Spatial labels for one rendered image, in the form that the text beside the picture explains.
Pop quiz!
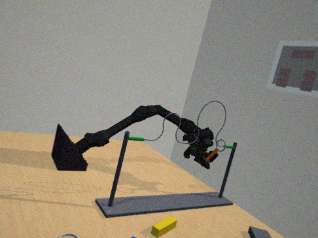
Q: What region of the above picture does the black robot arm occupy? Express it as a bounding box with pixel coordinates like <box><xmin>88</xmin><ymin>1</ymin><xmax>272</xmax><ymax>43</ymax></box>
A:
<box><xmin>73</xmin><ymin>105</ymin><xmax>214</xmax><ymax>156</ymax></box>

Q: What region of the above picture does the yellow rectangular block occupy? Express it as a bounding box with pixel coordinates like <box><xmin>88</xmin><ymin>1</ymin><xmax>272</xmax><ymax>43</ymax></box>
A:
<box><xmin>151</xmin><ymin>216</ymin><xmax>177</xmax><ymax>238</ymax></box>

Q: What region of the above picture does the orange handle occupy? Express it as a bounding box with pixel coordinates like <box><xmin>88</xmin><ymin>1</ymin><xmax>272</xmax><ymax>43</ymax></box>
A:
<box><xmin>206</xmin><ymin>139</ymin><xmax>226</xmax><ymax>162</ymax></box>

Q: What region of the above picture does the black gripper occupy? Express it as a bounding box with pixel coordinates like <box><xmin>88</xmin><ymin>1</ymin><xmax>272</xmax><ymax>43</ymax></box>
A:
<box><xmin>183</xmin><ymin>140</ymin><xmax>218</xmax><ymax>169</ymax></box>

